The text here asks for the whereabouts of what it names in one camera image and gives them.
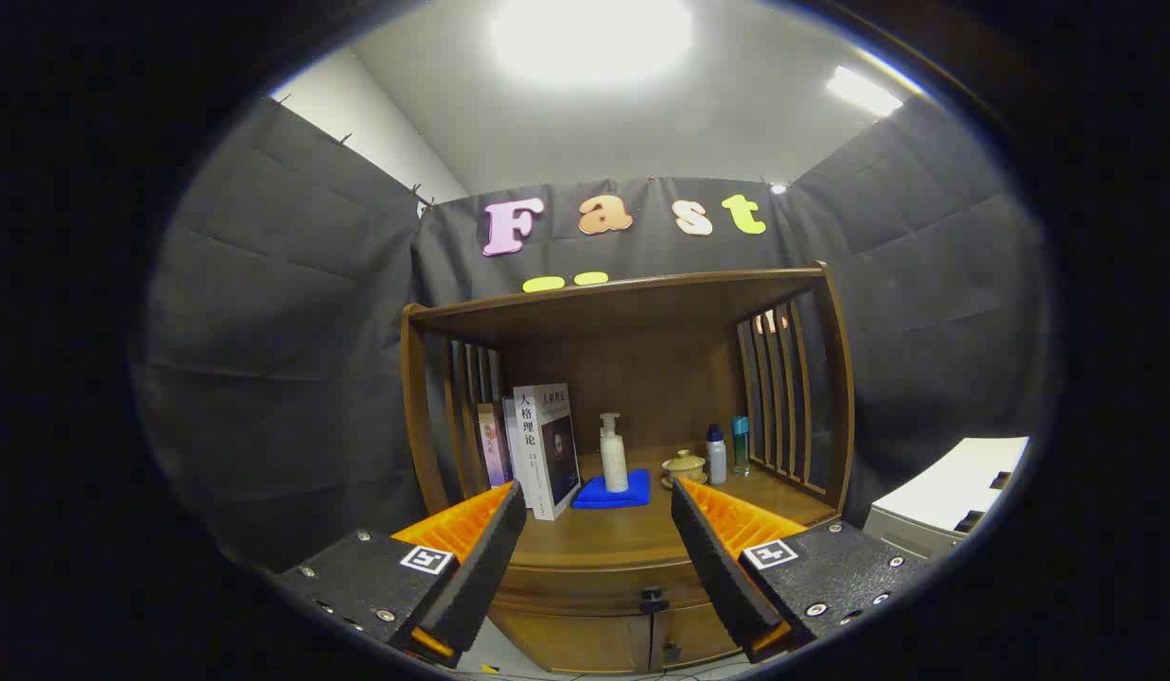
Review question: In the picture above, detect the white portrait book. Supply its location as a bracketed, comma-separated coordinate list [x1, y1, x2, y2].
[514, 382, 583, 522]

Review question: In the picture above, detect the brown wooden countertop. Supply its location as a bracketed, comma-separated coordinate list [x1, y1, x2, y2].
[495, 445, 836, 573]

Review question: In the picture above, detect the purple book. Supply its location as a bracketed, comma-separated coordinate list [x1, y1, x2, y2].
[478, 403, 515, 490]

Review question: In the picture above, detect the white drawer unit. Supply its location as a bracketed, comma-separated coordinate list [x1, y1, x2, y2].
[862, 436, 1032, 561]

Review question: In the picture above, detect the blue folded cloth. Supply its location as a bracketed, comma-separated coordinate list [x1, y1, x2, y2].
[571, 469, 652, 510]

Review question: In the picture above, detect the thin white book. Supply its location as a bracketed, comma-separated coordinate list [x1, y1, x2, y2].
[502, 397, 533, 507]

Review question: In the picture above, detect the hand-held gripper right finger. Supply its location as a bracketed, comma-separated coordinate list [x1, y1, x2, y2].
[670, 476, 926, 663]

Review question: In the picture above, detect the brown wooden drawer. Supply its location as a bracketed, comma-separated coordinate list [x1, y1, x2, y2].
[490, 560, 742, 620]

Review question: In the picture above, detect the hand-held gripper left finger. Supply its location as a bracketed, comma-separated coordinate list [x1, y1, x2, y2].
[274, 480, 529, 669]

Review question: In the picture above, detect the brown wooden cabinet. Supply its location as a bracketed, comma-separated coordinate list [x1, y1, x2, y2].
[400, 263, 858, 674]

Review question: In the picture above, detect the round ceiling light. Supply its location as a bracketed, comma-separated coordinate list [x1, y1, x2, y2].
[490, 0, 694, 86]

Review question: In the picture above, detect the white pump bottle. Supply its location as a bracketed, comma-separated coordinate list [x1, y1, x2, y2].
[599, 412, 630, 494]

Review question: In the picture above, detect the strip ceiling light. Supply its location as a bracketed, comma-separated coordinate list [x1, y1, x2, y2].
[826, 64, 904, 118]

